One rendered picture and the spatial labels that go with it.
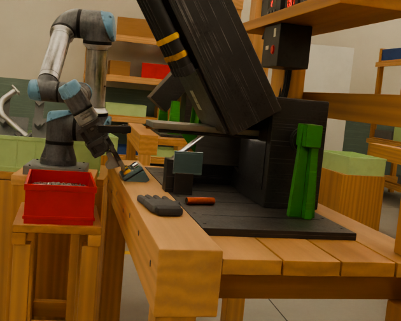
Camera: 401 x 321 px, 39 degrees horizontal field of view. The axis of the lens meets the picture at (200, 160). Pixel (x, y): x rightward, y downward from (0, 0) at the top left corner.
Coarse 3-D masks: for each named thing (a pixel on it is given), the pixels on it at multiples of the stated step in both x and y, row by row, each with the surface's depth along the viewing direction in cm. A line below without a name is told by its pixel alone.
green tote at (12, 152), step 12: (0, 144) 269; (12, 144) 270; (24, 144) 270; (36, 144) 271; (84, 144) 275; (0, 156) 269; (12, 156) 270; (24, 156) 271; (36, 156) 272; (84, 156) 276; (0, 168) 270; (12, 168) 271; (96, 168) 277
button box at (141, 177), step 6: (132, 168) 208; (138, 168) 203; (120, 174) 210; (126, 174) 203; (132, 174) 203; (138, 174) 204; (144, 174) 204; (126, 180) 203; (132, 180) 203; (138, 180) 204; (144, 180) 204
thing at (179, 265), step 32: (128, 160) 263; (128, 192) 181; (160, 192) 186; (128, 224) 174; (160, 224) 141; (192, 224) 144; (160, 256) 119; (192, 256) 121; (160, 288) 120; (192, 288) 122
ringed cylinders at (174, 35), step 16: (144, 0) 162; (160, 0) 159; (144, 16) 173; (160, 16) 158; (160, 32) 164; (176, 32) 160; (160, 48) 175; (176, 48) 161; (176, 64) 167; (192, 64) 163
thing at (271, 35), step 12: (276, 24) 203; (288, 24) 200; (264, 36) 215; (276, 36) 202; (288, 36) 200; (300, 36) 201; (264, 48) 214; (276, 48) 202; (288, 48) 201; (300, 48) 202; (264, 60) 213; (276, 60) 201; (288, 60) 201; (300, 60) 202
